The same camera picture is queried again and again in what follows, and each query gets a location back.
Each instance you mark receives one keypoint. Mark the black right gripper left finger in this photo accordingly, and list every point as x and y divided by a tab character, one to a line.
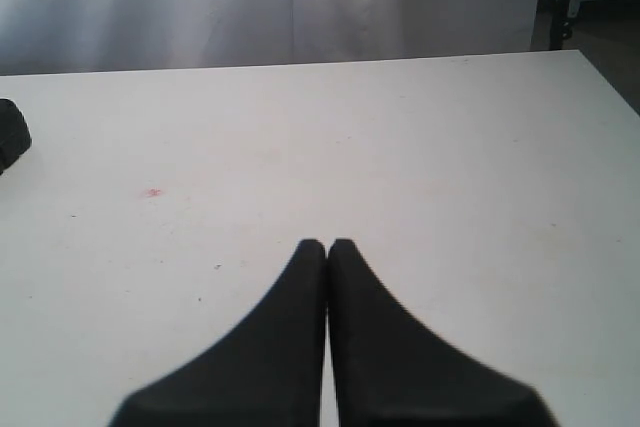
267	371

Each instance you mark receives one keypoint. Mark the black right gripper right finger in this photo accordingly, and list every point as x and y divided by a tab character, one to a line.
391	370

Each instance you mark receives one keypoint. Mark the black plastic tool case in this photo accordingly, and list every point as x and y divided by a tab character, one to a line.
15	138

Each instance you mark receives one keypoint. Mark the white backdrop curtain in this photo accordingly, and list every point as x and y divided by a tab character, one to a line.
45	36

